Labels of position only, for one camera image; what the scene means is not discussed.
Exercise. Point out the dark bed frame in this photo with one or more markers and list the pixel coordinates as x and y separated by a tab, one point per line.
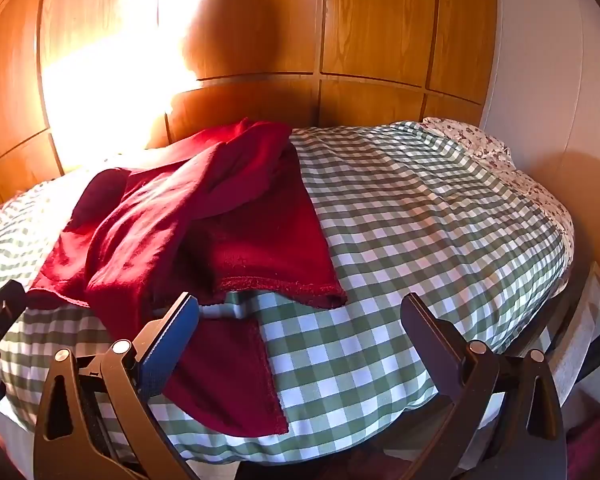
577	305

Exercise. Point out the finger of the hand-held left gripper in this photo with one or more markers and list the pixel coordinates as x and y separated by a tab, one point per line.
2	312

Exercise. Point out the green checked blanket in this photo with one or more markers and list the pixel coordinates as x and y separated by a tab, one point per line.
405	240

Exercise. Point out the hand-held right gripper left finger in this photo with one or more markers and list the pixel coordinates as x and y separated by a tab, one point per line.
172	345

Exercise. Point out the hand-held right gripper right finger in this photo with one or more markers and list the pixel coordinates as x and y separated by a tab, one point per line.
432	345

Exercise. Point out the floral pillow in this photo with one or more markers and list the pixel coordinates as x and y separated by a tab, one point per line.
485	147

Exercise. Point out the red fleece garment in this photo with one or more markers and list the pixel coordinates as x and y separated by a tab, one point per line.
190	240

